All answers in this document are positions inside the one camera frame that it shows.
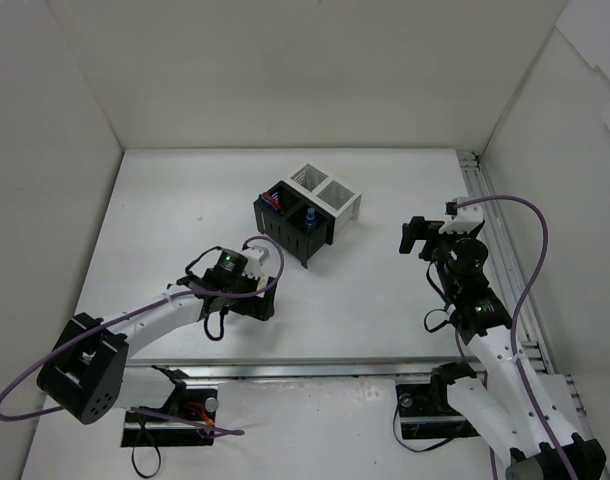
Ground pastel highlighter set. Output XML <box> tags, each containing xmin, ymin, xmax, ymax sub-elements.
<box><xmin>256</xmin><ymin>277</ymin><xmax>273</xmax><ymax>298</ymax></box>

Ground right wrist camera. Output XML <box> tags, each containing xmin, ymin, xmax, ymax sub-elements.
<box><xmin>439</xmin><ymin>197</ymin><xmax>484</xmax><ymax>235</ymax></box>

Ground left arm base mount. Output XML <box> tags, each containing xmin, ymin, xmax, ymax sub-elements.
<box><xmin>120</xmin><ymin>385</ymin><xmax>218</xmax><ymax>448</ymax></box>

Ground red pen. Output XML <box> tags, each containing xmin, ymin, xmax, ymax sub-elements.
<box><xmin>262</xmin><ymin>191</ymin><xmax>285</xmax><ymax>215</ymax></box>

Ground blue pen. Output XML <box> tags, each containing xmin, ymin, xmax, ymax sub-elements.
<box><xmin>260</xmin><ymin>192</ymin><xmax>282</xmax><ymax>212</ymax></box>

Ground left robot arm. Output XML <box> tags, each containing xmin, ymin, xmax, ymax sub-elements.
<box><xmin>37</xmin><ymin>245</ymin><xmax>278</xmax><ymax>425</ymax></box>

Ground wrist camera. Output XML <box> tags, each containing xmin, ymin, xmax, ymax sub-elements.
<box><xmin>241</xmin><ymin>246</ymin><xmax>270</xmax><ymax>277</ymax></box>
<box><xmin>439</xmin><ymin>197</ymin><xmax>484</xmax><ymax>235</ymax></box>

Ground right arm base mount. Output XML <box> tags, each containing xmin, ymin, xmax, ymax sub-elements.
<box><xmin>394</xmin><ymin>383</ymin><xmax>479</xmax><ymax>444</ymax></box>

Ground clear bottle blue cap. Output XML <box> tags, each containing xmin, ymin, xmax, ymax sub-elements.
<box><xmin>304</xmin><ymin>207</ymin><xmax>317</xmax><ymax>235</ymax></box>

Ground aluminium front rail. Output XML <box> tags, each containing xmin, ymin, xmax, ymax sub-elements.
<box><xmin>122</xmin><ymin>356</ymin><xmax>459</xmax><ymax>383</ymax></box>

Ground aluminium right rail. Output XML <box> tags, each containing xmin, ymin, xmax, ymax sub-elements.
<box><xmin>456</xmin><ymin>150</ymin><xmax>555</xmax><ymax>374</ymax></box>

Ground aluminium rail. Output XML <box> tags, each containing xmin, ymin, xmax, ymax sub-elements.
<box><xmin>456</xmin><ymin>150</ymin><xmax>555</xmax><ymax>374</ymax></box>
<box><xmin>122</xmin><ymin>356</ymin><xmax>459</xmax><ymax>383</ymax></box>

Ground white two-compartment organizer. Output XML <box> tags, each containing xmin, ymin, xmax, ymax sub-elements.
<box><xmin>284</xmin><ymin>163</ymin><xmax>362</xmax><ymax>240</ymax></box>

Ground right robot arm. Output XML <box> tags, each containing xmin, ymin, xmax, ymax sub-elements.
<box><xmin>399</xmin><ymin>216</ymin><xmax>606</xmax><ymax>479</ymax></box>

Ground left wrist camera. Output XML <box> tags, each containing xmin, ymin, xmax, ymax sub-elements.
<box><xmin>241</xmin><ymin>246</ymin><xmax>270</xmax><ymax>277</ymax></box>

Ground black two-compartment organizer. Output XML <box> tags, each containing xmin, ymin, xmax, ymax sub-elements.
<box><xmin>253</xmin><ymin>181</ymin><xmax>333</xmax><ymax>268</ymax></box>

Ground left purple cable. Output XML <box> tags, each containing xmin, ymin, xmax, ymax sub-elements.
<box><xmin>0</xmin><ymin>236</ymin><xmax>286</xmax><ymax>436</ymax></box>

